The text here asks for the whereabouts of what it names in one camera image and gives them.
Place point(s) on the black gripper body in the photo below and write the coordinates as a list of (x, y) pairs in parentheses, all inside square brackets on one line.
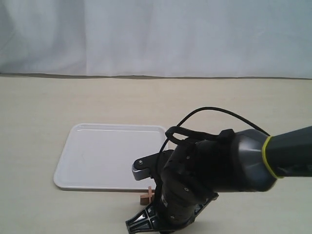
[(182, 184)]

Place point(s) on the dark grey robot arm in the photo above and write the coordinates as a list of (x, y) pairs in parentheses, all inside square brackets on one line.
[(249, 160)]

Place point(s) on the white rectangular plastic tray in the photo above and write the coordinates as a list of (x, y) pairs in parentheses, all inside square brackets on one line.
[(99, 156)]

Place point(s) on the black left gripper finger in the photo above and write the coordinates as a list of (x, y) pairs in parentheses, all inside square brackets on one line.
[(146, 221)]

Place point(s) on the white backdrop curtain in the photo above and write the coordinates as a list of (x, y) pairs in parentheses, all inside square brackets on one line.
[(159, 38)]

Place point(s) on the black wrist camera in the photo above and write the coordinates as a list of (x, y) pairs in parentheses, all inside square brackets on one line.
[(149, 166)]

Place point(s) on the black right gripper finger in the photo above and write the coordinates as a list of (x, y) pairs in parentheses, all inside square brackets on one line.
[(200, 207)]

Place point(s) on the notched wooden piece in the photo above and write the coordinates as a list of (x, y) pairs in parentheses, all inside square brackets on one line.
[(150, 194), (146, 199)]

